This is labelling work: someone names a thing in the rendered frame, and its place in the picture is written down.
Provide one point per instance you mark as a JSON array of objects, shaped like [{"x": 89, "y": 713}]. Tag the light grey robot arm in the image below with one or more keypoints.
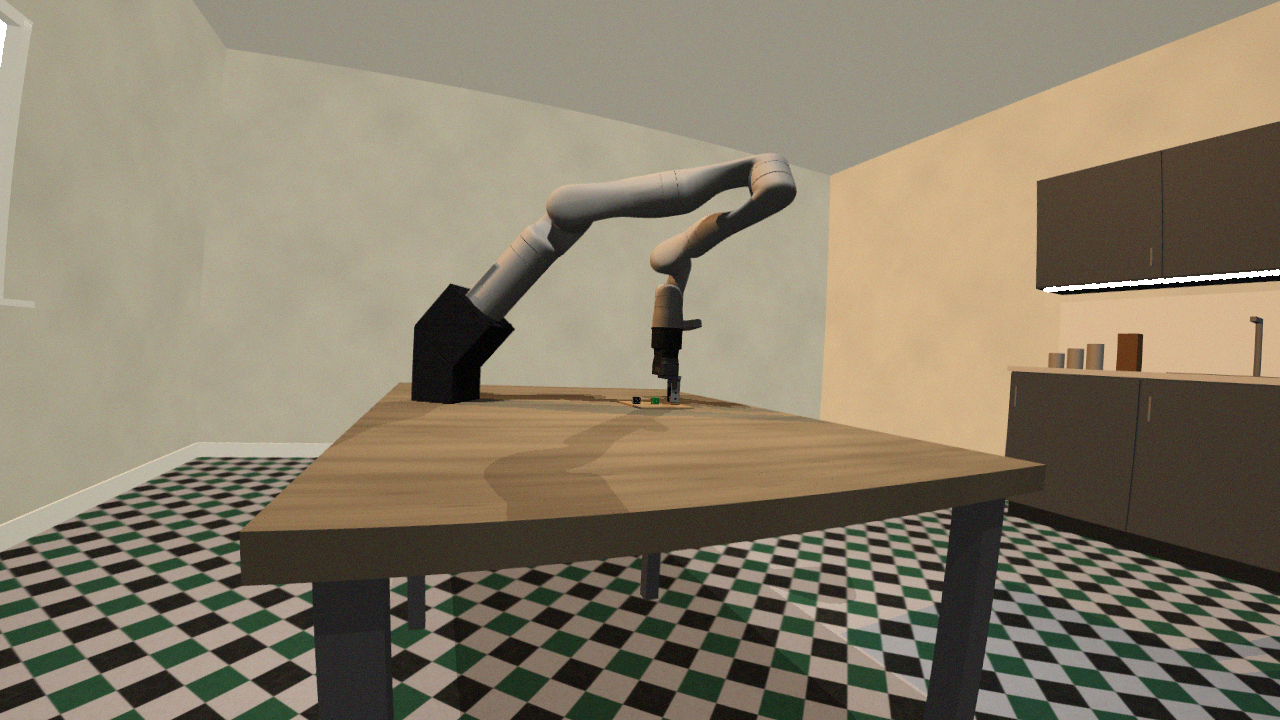
[{"x": 657, "y": 195}]

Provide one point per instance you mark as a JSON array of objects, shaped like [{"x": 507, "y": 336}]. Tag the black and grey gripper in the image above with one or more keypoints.
[{"x": 667, "y": 327}]

